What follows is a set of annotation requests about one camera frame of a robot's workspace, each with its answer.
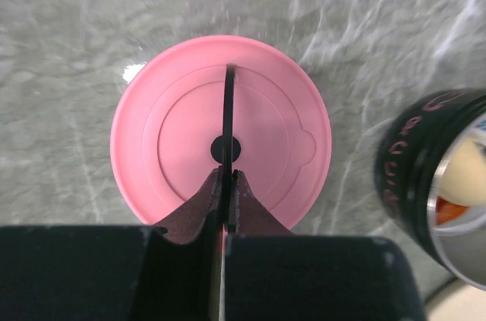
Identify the pink round lid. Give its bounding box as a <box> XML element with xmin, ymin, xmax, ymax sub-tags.
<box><xmin>110</xmin><ymin>35</ymin><xmax>332</xmax><ymax>228</ymax></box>

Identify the beige round bun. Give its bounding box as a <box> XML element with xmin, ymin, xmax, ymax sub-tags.
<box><xmin>439</xmin><ymin>136</ymin><xmax>485</xmax><ymax>206</ymax></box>

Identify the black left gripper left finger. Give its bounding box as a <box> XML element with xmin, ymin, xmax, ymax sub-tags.
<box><xmin>128</xmin><ymin>168</ymin><xmax>222</xmax><ymax>320</ymax></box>

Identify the red sausage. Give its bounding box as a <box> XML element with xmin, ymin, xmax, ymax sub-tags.
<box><xmin>435</xmin><ymin>197</ymin><xmax>469</xmax><ymax>225</ymax></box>

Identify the pink and cream plate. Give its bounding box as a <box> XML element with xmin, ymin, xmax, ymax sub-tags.
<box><xmin>425</xmin><ymin>280</ymin><xmax>486</xmax><ymax>321</ymax></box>

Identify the round steel bowl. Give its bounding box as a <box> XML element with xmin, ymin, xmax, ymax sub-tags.
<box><xmin>374</xmin><ymin>88</ymin><xmax>485</xmax><ymax>289</ymax></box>

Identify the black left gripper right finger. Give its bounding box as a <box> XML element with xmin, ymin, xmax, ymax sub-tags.
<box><xmin>224</xmin><ymin>172</ymin><xmax>425</xmax><ymax>320</ymax></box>

